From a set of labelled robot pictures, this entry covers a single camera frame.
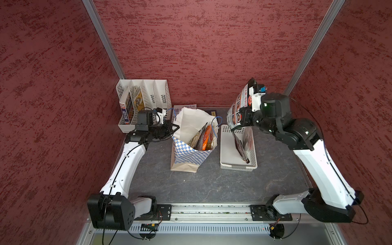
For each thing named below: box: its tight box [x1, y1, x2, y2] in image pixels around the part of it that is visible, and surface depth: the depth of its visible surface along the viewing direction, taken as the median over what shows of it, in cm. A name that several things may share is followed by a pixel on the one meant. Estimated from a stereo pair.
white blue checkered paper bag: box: [170, 106, 218, 174], surface depth 81 cm
